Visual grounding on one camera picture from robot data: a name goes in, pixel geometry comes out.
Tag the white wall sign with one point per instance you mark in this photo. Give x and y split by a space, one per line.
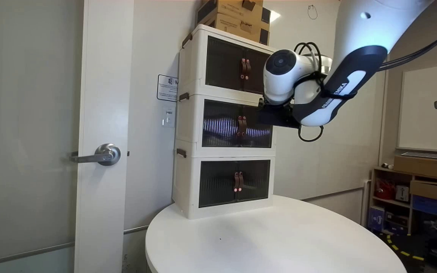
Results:
166 88

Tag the tall blue box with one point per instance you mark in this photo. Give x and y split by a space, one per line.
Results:
376 217

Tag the white stacked storage cabinet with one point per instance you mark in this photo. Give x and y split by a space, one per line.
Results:
189 126

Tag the white wall switch plate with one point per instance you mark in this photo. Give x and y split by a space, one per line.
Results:
166 118

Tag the wooden shelf unit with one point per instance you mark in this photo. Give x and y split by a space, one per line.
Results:
371 191

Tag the wide blue box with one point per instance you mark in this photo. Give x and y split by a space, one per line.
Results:
424 206

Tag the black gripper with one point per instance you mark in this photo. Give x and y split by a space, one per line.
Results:
286 115

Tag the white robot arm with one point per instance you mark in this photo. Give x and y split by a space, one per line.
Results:
303 69

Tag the flat wide cardboard box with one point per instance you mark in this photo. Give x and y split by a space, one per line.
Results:
423 165

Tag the brown cabinet side latch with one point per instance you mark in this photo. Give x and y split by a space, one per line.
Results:
180 151
183 95
186 39

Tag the red storage item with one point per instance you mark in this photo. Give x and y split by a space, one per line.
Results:
383 189

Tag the small brown cardboard box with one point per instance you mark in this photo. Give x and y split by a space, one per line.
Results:
424 189

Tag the white door with glass panel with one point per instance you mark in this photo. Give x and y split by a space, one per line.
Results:
104 76

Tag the small grey box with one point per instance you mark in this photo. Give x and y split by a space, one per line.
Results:
402 192

